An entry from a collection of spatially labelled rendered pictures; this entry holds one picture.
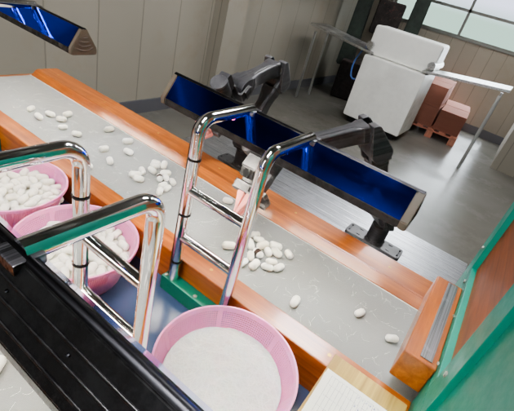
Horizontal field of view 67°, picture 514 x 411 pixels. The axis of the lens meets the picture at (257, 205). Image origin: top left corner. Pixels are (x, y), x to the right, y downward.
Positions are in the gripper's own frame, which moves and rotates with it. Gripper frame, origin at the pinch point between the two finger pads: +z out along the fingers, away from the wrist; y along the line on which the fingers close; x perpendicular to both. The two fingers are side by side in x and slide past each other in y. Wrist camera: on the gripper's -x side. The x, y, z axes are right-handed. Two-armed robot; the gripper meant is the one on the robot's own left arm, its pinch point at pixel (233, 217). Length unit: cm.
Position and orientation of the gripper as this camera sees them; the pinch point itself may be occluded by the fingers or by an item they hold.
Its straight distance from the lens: 102.1
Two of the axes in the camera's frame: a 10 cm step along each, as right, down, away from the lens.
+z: -5.7, 7.9, -2.4
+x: 2.0, 4.1, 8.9
